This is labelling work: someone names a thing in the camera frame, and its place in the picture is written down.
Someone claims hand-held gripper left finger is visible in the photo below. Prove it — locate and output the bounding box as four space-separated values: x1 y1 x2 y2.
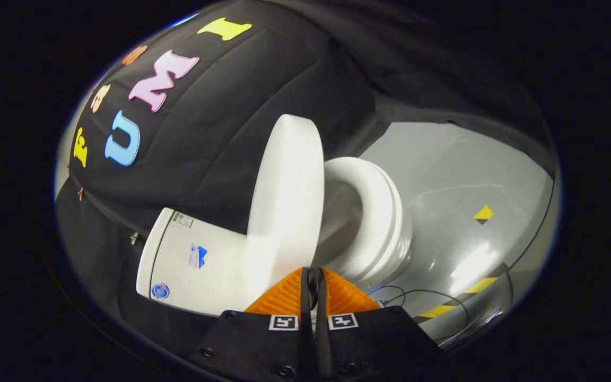
189 267 317 382

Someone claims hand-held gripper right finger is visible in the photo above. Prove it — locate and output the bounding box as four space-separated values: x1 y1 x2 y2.
313 267 444 382

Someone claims white toilet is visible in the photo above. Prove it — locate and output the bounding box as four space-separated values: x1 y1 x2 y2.
136 157 414 318

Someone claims white toilet seat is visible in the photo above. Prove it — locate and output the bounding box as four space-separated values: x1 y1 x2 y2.
322 157 399 279

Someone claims yellow black tape strip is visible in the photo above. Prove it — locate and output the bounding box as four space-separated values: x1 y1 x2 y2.
414 276 500 319

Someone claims black backdrop cloth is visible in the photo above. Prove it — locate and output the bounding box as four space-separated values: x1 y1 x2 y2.
54 0 558 372

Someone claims thin black cable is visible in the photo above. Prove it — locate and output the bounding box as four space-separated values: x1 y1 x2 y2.
366 285 470 341

